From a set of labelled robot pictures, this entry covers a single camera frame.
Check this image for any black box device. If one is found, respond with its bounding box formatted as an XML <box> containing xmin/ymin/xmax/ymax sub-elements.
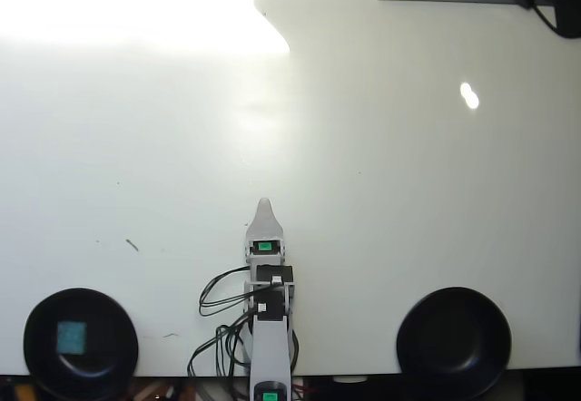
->
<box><xmin>554</xmin><ymin>0</ymin><xmax>581</xmax><ymax>40</ymax></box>

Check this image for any black bowl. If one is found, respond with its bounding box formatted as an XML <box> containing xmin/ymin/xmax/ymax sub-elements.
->
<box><xmin>395</xmin><ymin>286</ymin><xmax>513</xmax><ymax>400</ymax></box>
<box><xmin>22</xmin><ymin>287</ymin><xmax>140</xmax><ymax>400</ymax></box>

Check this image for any black elbow servo cable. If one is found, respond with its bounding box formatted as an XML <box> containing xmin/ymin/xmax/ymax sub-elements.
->
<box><xmin>186</xmin><ymin>323</ymin><xmax>255</xmax><ymax>378</ymax></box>

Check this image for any black thick cable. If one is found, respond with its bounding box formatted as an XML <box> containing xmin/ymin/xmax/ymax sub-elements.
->
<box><xmin>528</xmin><ymin>0</ymin><xmax>562</xmax><ymax>34</ymax></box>

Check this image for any black wrist servo cable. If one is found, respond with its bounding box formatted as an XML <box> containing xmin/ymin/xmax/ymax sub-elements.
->
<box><xmin>198</xmin><ymin>265</ymin><xmax>252</xmax><ymax>317</ymax></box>

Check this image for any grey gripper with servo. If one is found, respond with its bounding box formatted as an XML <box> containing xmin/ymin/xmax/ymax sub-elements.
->
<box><xmin>244</xmin><ymin>198</ymin><xmax>287</xmax><ymax>266</ymax></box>

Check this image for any yellow orange item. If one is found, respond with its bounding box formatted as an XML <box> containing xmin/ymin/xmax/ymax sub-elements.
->
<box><xmin>0</xmin><ymin>376</ymin><xmax>37</xmax><ymax>401</ymax></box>

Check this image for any blue foam cube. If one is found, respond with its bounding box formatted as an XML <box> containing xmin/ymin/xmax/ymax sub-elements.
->
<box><xmin>56</xmin><ymin>321</ymin><xmax>87</xmax><ymax>355</ymax></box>

